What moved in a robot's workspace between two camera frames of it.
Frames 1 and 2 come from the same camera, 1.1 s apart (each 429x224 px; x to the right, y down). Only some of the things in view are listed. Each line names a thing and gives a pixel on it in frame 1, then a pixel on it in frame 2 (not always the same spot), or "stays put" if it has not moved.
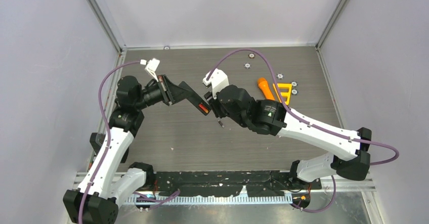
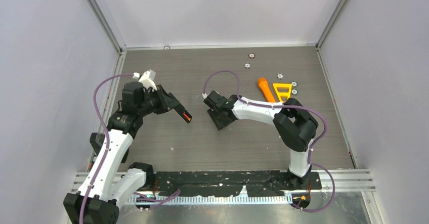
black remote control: x=196 y=98 → x=180 y=110
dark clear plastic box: x=96 y=140 stays put
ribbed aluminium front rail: x=162 y=200 stays put
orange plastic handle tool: x=263 y=84 stays put
